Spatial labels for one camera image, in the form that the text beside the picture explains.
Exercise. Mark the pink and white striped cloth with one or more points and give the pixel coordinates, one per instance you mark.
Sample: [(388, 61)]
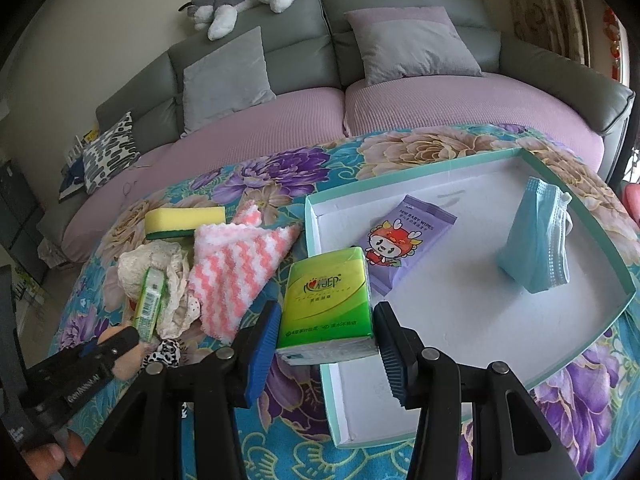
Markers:
[(235, 270)]

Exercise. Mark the plain grey pillow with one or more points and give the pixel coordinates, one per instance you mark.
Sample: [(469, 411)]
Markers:
[(225, 80)]

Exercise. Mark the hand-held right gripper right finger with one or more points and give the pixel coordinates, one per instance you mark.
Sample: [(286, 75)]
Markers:
[(391, 367)]

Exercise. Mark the purple wet wipes pack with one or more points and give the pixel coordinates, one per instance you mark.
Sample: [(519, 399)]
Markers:
[(415, 240)]

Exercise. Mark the person's left hand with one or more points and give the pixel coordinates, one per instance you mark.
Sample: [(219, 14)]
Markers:
[(47, 462)]

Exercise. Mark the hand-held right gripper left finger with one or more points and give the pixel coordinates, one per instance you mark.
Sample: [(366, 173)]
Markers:
[(261, 360)]

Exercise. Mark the grey leather sofa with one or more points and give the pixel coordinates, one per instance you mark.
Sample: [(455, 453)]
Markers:
[(300, 30)]

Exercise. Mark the patterned beige curtain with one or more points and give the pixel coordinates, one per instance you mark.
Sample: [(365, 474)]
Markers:
[(545, 5)]

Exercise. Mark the purple and grey pillow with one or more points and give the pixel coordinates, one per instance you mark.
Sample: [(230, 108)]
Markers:
[(410, 45)]

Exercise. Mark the leopard print scrunchie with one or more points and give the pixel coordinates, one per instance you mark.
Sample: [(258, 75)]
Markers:
[(162, 355)]

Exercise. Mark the cream lace cloth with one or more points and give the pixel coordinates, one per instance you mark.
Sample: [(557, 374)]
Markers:
[(140, 265)]

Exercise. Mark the yellow and green sponge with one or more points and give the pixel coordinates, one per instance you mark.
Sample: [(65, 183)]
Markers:
[(182, 220)]

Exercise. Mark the small green tissue pack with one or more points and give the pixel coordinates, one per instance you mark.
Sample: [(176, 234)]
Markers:
[(149, 305)]

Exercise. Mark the large green tissue pack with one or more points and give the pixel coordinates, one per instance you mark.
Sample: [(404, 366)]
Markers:
[(327, 300)]

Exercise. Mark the pink sofa cover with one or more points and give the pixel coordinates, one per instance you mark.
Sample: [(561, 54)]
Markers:
[(400, 105)]

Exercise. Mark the dark side cabinet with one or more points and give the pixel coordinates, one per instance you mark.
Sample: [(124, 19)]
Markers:
[(17, 205)]

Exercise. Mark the teal and white cardboard box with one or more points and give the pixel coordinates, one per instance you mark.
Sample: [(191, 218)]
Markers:
[(450, 280)]

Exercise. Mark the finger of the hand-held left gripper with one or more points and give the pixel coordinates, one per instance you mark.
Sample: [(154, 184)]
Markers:
[(112, 347)]

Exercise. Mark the black and white patterned pillow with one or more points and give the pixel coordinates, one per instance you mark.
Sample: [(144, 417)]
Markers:
[(110, 155)]

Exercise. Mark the red cushion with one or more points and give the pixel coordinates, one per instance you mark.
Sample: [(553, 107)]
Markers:
[(632, 202)]

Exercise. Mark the floral blanket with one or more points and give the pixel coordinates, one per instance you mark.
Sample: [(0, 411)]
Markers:
[(280, 170)]

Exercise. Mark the blue face masks bundle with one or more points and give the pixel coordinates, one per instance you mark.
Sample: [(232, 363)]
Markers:
[(532, 245)]

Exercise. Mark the grey and white plush dog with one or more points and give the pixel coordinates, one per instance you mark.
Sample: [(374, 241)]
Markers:
[(235, 0)]

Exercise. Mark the red hanging decoration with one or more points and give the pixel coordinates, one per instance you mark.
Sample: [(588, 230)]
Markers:
[(614, 45)]

